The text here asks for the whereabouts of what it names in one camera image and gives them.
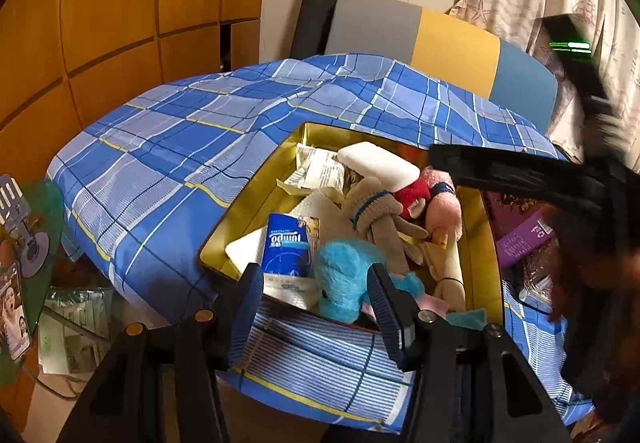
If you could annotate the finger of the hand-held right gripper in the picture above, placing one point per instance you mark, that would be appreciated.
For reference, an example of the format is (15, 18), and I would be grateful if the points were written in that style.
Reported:
(500, 173)

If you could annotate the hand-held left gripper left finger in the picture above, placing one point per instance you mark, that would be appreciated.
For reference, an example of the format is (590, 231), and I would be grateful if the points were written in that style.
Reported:
(247, 303)

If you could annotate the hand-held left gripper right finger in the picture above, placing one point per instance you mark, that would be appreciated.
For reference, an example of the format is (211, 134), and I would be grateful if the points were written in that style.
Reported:
(387, 323)

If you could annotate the white tissue packet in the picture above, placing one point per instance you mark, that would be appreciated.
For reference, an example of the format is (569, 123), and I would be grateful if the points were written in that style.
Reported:
(292, 290)

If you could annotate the blue plush toy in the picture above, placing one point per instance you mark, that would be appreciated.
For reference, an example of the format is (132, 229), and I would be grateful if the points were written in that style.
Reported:
(345, 278)

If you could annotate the blue tissue packet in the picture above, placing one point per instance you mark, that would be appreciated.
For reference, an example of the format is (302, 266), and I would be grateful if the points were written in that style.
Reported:
(285, 248)

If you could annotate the pink plush toy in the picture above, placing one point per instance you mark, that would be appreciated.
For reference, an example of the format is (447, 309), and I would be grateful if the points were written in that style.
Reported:
(442, 213)

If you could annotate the gold metal tray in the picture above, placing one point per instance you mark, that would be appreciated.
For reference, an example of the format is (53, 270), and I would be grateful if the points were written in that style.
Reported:
(255, 208)

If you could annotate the beige knit glove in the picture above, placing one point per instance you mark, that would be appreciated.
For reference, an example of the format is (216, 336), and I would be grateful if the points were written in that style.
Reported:
(372, 213)

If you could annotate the white cloth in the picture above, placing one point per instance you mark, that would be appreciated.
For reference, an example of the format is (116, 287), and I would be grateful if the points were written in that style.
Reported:
(320, 210)

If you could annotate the white knitted sleeve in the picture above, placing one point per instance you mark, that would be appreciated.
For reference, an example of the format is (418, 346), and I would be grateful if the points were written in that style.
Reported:
(377, 163)

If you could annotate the white plastic packet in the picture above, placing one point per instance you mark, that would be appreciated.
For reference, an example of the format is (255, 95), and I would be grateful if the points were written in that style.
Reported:
(322, 173)

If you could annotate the purple carton box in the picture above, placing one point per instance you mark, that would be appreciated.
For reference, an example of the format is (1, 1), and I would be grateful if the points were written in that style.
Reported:
(520, 243)

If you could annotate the grey yellow blue sofa back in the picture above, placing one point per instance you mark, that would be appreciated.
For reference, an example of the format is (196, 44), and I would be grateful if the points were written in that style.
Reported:
(455, 43)

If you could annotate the blue plaid tablecloth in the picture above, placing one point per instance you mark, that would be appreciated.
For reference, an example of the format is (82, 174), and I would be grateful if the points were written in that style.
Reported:
(175, 148)

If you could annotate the clear bags of paper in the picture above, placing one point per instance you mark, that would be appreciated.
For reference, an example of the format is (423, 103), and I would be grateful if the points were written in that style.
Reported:
(75, 323)

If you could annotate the green glass side table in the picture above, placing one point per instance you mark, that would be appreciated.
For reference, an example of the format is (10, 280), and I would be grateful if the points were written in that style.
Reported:
(50, 208)

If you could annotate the printed photo card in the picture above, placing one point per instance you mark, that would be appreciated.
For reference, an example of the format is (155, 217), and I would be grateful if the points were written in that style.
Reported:
(12, 313)

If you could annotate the black rolled mat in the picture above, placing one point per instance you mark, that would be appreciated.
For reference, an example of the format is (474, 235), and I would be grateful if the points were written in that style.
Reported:
(315, 13)

